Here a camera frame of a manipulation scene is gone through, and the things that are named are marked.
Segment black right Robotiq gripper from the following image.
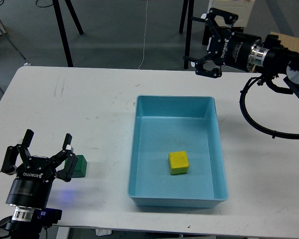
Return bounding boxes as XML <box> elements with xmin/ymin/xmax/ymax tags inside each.
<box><xmin>183</xmin><ymin>7</ymin><xmax>263</xmax><ymax>79</ymax></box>

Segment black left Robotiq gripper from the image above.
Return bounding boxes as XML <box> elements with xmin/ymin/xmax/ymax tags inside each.
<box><xmin>0</xmin><ymin>129</ymin><xmax>78</xmax><ymax>208</ymax></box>

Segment green wooden cube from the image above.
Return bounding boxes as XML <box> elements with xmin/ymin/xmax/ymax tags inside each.
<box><xmin>72</xmin><ymin>155</ymin><xmax>87</xmax><ymax>178</ymax></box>

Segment yellow wooden cube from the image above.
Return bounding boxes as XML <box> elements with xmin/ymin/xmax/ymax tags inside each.
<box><xmin>168</xmin><ymin>151</ymin><xmax>189</xmax><ymax>175</ymax></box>

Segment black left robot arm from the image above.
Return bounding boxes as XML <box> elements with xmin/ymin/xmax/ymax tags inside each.
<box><xmin>0</xmin><ymin>129</ymin><xmax>78</xmax><ymax>239</ymax></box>

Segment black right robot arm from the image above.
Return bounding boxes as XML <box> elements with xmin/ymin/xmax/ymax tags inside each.
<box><xmin>184</xmin><ymin>8</ymin><xmax>299</xmax><ymax>98</ymax></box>

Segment black drawer box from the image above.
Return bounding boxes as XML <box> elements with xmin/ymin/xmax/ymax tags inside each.
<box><xmin>202</xmin><ymin>23</ymin><xmax>244</xmax><ymax>45</ymax></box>

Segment white storage box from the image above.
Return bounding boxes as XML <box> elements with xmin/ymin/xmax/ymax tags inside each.
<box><xmin>207</xmin><ymin>0</ymin><xmax>255</xmax><ymax>28</ymax></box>

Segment black table legs right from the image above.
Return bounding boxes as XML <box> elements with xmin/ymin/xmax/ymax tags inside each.
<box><xmin>178</xmin><ymin>0</ymin><xmax>194</xmax><ymax>57</ymax></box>

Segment black table legs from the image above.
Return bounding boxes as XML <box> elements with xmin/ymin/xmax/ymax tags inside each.
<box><xmin>178</xmin><ymin>0</ymin><xmax>194</xmax><ymax>57</ymax></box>
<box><xmin>52</xmin><ymin>0</ymin><xmax>84</xmax><ymax>67</ymax></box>

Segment light wooden cabinet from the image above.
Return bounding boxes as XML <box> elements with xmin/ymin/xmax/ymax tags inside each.
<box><xmin>271</xmin><ymin>32</ymin><xmax>299</xmax><ymax>53</ymax></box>

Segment light blue plastic bin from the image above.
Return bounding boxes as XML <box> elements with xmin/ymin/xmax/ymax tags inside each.
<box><xmin>128</xmin><ymin>95</ymin><xmax>228</xmax><ymax>208</ymax></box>

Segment black table legs left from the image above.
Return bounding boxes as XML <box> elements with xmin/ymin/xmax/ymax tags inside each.
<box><xmin>52</xmin><ymin>0</ymin><xmax>84</xmax><ymax>67</ymax></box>

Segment white hanging cord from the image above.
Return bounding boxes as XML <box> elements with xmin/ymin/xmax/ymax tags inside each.
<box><xmin>138</xmin><ymin>0</ymin><xmax>149</xmax><ymax>70</ymax></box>

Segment black corrugated cable conduit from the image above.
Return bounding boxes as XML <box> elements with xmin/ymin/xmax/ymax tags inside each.
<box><xmin>239</xmin><ymin>76</ymin><xmax>299</xmax><ymax>140</ymax></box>

